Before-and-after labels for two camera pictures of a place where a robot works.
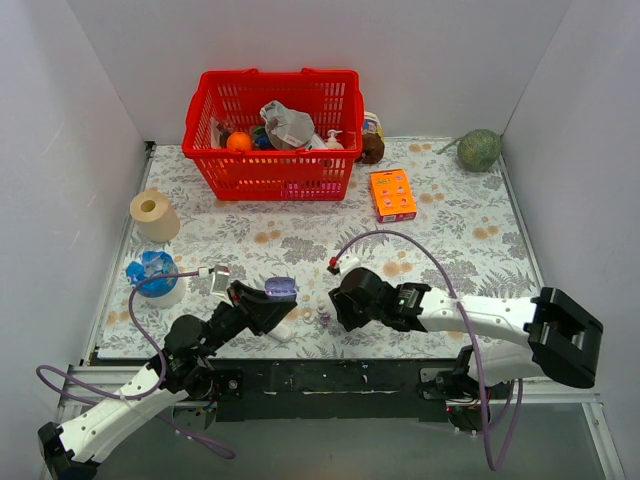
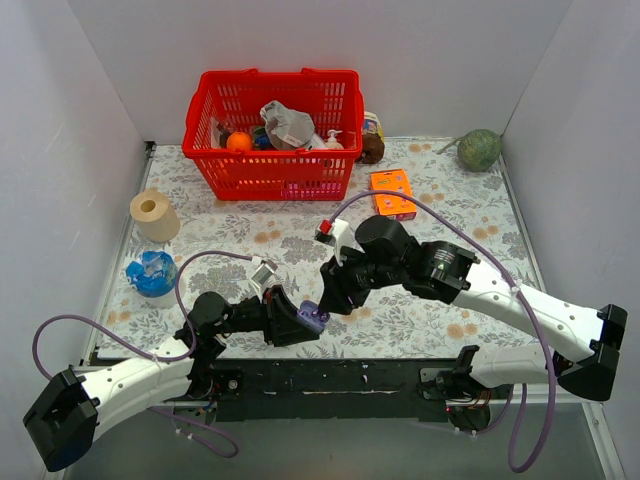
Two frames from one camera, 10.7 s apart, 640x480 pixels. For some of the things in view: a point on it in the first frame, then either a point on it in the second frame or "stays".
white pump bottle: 332,142 stays
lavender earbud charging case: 280,286 -> 309,313
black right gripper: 343,310 -> 335,279
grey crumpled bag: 288,128 stays
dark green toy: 262,140 stays
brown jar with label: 373,143 stays
